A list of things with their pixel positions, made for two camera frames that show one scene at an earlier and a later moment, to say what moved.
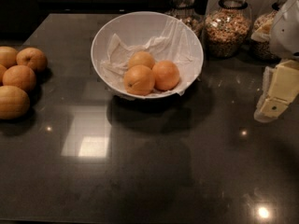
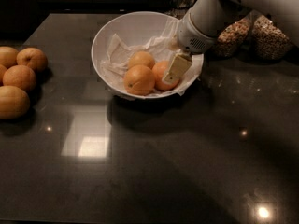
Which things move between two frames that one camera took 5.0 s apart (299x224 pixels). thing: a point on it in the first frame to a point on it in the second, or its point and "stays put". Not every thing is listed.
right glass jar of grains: [264, 50] stays put
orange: [166, 75] stays put
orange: [141, 58] stays put
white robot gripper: [286, 32] to [191, 36]
